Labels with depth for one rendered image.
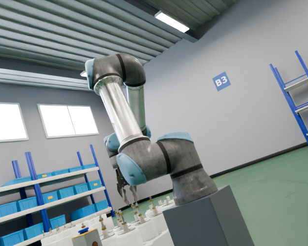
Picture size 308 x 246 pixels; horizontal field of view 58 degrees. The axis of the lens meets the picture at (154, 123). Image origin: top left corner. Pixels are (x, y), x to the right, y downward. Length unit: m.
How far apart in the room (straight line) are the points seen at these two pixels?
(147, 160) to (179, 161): 0.11
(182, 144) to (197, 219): 0.24
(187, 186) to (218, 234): 0.16
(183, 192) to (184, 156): 0.11
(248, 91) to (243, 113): 0.58
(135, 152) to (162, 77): 7.71
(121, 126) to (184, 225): 0.38
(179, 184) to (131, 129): 0.24
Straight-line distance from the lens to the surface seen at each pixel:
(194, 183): 0.91
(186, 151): 0.92
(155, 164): 0.89
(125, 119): 0.96
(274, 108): 7.32
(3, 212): 5.93
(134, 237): 1.18
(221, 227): 0.87
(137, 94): 1.21
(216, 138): 7.74
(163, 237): 1.28
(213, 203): 0.87
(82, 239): 1.09
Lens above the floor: 0.39
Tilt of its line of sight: 12 degrees up
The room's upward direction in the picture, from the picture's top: 21 degrees counter-clockwise
